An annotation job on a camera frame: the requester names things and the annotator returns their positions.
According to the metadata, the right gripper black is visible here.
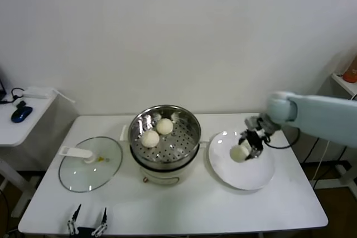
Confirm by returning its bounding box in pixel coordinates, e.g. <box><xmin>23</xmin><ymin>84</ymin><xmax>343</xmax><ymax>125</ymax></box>
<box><xmin>239</xmin><ymin>129</ymin><xmax>265</xmax><ymax>162</ymax></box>

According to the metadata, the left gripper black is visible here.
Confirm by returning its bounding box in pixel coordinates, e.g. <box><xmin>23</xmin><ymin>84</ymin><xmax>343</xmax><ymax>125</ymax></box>
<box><xmin>66</xmin><ymin>203</ymin><xmax>109</xmax><ymax>236</ymax></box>

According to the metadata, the stainless steel steamer basket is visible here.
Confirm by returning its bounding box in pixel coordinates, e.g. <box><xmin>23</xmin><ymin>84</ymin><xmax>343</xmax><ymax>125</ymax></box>
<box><xmin>129</xmin><ymin>105</ymin><xmax>202</xmax><ymax>171</ymax></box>

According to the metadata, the white round plate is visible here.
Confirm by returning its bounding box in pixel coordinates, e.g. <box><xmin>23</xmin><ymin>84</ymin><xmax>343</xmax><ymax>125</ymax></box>
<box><xmin>208</xmin><ymin>129</ymin><xmax>277</xmax><ymax>192</ymax></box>

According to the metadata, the cream electric cooker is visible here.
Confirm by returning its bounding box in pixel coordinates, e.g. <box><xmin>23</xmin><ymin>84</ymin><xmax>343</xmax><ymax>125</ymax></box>
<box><xmin>119</xmin><ymin>125</ymin><xmax>210</xmax><ymax>187</ymax></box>

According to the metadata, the white stand base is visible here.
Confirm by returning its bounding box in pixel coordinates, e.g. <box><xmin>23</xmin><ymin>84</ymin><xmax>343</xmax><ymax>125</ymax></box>
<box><xmin>311</xmin><ymin>162</ymin><xmax>357</xmax><ymax>192</ymax></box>

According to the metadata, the white side table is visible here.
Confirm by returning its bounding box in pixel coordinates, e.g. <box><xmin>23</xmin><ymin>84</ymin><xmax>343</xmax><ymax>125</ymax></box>
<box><xmin>0</xmin><ymin>86</ymin><xmax>76</xmax><ymax>218</ymax></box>

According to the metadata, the white shelf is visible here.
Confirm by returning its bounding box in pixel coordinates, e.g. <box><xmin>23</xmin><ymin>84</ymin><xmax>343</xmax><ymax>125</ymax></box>
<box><xmin>331</xmin><ymin>71</ymin><xmax>357</xmax><ymax>97</ymax></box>

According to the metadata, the blue computer mouse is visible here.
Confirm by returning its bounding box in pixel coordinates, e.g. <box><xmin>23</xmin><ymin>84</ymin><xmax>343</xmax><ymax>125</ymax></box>
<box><xmin>11</xmin><ymin>105</ymin><xmax>34</xmax><ymax>123</ymax></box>

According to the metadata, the laptop screen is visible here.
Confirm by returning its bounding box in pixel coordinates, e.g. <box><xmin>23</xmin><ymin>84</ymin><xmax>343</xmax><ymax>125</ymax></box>
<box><xmin>0</xmin><ymin>65</ymin><xmax>8</xmax><ymax>98</ymax></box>

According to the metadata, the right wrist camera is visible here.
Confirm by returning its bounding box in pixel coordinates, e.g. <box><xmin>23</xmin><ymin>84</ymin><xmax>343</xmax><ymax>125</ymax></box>
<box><xmin>244</xmin><ymin>115</ymin><xmax>266</xmax><ymax>138</ymax></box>

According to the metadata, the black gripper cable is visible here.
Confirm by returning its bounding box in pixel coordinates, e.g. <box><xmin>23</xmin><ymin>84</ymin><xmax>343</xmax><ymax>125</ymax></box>
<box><xmin>263</xmin><ymin>127</ymin><xmax>301</xmax><ymax>150</ymax></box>

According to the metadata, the glass lid white handle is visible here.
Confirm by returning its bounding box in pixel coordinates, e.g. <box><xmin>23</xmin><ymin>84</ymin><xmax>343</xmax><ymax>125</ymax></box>
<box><xmin>58</xmin><ymin>136</ymin><xmax>124</xmax><ymax>193</ymax></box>

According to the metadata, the black power cable with adapter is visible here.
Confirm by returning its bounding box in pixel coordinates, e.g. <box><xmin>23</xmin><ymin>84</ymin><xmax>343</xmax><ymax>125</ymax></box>
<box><xmin>302</xmin><ymin>136</ymin><xmax>321</xmax><ymax>166</ymax></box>

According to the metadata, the long white wall cable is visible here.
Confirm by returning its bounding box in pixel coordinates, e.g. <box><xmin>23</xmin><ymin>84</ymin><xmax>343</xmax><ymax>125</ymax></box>
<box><xmin>313</xmin><ymin>140</ymin><xmax>330</xmax><ymax>183</ymax></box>

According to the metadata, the thin white cable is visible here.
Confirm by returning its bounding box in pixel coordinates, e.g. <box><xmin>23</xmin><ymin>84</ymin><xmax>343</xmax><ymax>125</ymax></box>
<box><xmin>54</xmin><ymin>88</ymin><xmax>76</xmax><ymax>104</ymax></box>

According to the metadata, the black thin desk cable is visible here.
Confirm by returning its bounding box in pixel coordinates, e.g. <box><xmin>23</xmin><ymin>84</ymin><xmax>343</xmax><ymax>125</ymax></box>
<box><xmin>0</xmin><ymin>87</ymin><xmax>29</xmax><ymax>105</ymax></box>

